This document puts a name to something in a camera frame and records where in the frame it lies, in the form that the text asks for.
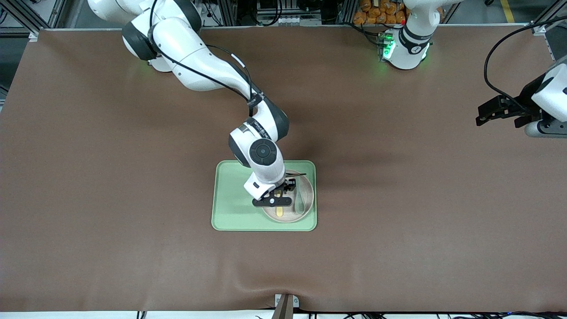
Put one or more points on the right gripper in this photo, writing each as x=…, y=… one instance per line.
x=288, y=184

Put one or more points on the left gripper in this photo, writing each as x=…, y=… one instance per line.
x=526, y=98

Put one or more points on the beige round plate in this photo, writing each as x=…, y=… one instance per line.
x=309, y=195

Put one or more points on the yellow plastic fork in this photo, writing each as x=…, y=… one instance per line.
x=280, y=212

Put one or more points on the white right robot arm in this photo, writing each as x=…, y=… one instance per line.
x=195, y=62

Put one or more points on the green plastic spoon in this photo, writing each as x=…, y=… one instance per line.
x=300, y=208

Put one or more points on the light green rectangular tray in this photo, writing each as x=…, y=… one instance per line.
x=232, y=208

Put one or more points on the brown table cover mat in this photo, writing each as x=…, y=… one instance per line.
x=133, y=199

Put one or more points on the white terminal block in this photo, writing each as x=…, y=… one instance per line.
x=290, y=20

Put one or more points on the pile of orange items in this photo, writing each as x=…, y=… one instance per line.
x=376, y=13

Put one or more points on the aluminium frame profile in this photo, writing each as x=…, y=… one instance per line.
x=547, y=20
x=26, y=24

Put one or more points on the metal table edge bracket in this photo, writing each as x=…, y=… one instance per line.
x=285, y=305

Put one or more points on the aluminium frame post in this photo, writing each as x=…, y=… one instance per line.
x=227, y=12
x=347, y=11

